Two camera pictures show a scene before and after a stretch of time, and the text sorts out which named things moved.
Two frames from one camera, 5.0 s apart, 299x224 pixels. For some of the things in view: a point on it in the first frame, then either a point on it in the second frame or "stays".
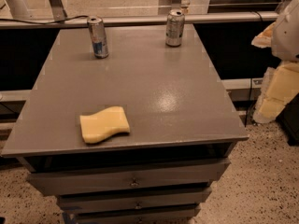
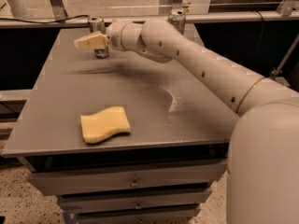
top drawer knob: (135, 183) stays
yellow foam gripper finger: (264, 38) to (94, 41)
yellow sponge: (102, 125) stays
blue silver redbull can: (98, 37) stays
